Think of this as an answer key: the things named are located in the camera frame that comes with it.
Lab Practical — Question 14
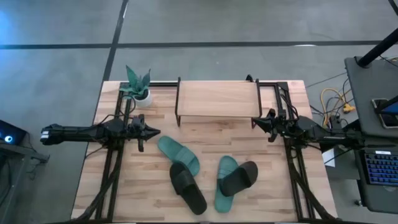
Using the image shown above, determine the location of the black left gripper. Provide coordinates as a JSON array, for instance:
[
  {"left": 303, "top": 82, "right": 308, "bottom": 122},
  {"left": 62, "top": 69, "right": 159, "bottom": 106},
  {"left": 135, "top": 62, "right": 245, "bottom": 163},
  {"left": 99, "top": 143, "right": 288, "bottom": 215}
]
[{"left": 129, "top": 113, "right": 161, "bottom": 153}]

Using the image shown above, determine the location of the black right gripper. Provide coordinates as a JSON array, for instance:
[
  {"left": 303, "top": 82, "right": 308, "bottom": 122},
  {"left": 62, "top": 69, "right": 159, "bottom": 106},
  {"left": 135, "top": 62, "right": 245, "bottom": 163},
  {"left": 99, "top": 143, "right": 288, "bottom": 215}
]
[{"left": 252, "top": 108, "right": 289, "bottom": 143}]

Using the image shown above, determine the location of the green rubber slide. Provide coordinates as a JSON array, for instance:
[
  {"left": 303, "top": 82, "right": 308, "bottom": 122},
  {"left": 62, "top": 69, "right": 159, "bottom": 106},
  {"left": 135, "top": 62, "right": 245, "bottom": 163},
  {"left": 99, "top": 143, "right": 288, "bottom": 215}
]
[
  {"left": 214, "top": 155, "right": 240, "bottom": 214},
  {"left": 157, "top": 135, "right": 201, "bottom": 177}
]

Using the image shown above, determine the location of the black rubber slide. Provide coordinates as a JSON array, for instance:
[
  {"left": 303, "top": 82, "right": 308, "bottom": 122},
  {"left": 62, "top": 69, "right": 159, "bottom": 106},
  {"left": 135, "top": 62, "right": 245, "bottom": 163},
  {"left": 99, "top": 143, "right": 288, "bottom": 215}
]
[
  {"left": 219, "top": 160, "right": 259, "bottom": 198},
  {"left": 169, "top": 161, "right": 208, "bottom": 216}
]

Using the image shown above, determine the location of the wooden shelf with black legs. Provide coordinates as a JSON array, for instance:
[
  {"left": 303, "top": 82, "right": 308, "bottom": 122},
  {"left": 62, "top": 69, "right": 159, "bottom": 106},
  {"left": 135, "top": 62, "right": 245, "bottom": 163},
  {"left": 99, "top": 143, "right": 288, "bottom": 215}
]
[{"left": 174, "top": 76, "right": 264, "bottom": 129}]

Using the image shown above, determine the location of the green plant in white pot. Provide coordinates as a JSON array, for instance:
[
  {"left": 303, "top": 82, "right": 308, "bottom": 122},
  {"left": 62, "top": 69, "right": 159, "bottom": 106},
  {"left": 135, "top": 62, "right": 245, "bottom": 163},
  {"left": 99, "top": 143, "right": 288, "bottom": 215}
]
[{"left": 119, "top": 64, "right": 154, "bottom": 108}]

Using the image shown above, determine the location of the black power strip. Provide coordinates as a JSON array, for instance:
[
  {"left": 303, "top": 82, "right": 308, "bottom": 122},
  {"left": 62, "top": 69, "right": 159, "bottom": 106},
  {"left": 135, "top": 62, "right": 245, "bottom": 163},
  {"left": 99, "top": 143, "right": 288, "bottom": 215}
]
[{"left": 329, "top": 114, "right": 343, "bottom": 133}]

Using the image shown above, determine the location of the white paper sheet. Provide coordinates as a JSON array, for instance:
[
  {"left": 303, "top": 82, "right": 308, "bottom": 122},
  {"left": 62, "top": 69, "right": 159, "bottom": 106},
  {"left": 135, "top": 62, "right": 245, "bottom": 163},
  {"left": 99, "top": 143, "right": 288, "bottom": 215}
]
[{"left": 322, "top": 147, "right": 336, "bottom": 168}]

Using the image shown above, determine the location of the grey cart tray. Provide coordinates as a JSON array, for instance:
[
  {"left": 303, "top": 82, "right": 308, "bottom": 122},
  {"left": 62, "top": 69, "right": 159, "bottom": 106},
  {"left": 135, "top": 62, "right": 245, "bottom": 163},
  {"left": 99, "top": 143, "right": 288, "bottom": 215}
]
[{"left": 344, "top": 55, "right": 398, "bottom": 138}]

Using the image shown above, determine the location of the smartphone with dark screen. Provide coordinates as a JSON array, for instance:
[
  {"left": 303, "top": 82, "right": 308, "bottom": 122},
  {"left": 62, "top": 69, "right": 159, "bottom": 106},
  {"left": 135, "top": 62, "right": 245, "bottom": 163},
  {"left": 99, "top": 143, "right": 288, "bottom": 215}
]
[{"left": 371, "top": 98, "right": 398, "bottom": 129}]

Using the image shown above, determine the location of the backlit keyboard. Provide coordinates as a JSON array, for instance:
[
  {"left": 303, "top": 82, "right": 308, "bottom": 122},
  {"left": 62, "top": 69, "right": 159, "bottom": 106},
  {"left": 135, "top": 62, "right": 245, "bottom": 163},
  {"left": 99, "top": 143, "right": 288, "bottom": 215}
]
[{"left": 363, "top": 151, "right": 398, "bottom": 187}]

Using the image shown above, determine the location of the grey metal stand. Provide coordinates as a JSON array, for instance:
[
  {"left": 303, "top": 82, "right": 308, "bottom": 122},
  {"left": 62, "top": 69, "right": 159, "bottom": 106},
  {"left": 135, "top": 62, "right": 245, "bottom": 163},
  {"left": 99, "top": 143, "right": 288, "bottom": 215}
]
[{"left": 0, "top": 141, "right": 50, "bottom": 224}]

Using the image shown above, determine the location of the black round pole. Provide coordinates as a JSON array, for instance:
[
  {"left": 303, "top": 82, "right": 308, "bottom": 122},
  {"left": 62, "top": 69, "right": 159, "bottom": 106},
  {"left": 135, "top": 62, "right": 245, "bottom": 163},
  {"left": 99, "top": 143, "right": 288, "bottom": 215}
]
[{"left": 356, "top": 27, "right": 398, "bottom": 68}]

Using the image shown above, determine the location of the grey keyboard tray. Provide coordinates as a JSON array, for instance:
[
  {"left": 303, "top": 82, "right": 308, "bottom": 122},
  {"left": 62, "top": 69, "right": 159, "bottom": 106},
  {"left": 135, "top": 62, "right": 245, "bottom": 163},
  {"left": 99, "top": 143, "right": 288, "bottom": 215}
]
[{"left": 353, "top": 136, "right": 398, "bottom": 215}]

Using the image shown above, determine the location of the black box with blue light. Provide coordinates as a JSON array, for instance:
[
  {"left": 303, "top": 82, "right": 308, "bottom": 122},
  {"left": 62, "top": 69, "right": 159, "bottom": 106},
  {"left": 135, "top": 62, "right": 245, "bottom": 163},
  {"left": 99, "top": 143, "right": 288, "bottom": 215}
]
[{"left": 0, "top": 119, "right": 27, "bottom": 146}]

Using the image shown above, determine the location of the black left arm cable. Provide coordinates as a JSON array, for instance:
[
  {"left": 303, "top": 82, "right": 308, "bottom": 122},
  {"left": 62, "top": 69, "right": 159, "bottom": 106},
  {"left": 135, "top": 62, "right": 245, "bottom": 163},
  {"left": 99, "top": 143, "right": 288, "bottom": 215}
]
[{"left": 119, "top": 93, "right": 137, "bottom": 118}]

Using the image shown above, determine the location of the yellow cable with plug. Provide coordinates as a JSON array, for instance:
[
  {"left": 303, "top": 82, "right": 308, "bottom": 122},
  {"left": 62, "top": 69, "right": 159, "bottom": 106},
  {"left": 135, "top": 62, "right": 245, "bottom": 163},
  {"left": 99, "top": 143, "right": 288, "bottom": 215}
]
[{"left": 320, "top": 87, "right": 356, "bottom": 126}]

